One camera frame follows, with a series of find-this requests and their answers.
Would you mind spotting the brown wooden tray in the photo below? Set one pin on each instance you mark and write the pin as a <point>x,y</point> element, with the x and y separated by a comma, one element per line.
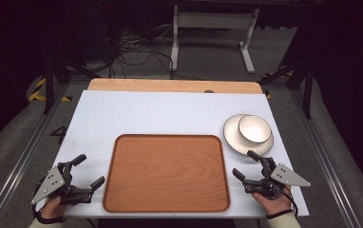
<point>167,174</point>

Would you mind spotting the yellow black hazard tape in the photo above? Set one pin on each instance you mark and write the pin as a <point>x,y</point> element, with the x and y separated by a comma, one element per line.
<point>37,93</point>
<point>269,94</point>

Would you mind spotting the white bowl with dark rim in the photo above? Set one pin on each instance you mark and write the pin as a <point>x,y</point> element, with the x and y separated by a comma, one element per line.
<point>254,128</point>

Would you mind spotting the white table cover board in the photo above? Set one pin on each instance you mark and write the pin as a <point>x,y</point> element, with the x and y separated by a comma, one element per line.
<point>154,114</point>

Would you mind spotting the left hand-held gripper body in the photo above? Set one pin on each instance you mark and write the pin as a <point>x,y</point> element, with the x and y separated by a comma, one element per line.
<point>51,183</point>

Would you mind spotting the black tripod stand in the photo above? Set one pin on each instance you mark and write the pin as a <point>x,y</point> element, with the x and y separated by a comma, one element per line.
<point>308,88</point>
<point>49,82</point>

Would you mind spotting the aluminium floor rail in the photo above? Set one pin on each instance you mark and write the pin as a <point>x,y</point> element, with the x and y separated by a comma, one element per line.
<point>325,158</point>
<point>24,158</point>

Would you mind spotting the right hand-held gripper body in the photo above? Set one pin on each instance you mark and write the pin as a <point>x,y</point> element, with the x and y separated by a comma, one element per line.
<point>285,177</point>

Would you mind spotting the person's right hand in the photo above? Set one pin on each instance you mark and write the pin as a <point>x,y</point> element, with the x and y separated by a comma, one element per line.
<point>276,205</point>

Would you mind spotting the white plate with dark rim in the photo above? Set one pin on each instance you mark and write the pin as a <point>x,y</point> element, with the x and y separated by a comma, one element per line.
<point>233,136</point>

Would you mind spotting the person's left hand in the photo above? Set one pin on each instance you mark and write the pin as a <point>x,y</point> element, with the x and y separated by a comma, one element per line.
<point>53,209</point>

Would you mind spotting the white metal stand frame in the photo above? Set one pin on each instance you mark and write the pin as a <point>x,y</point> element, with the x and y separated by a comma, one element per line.
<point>214,20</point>

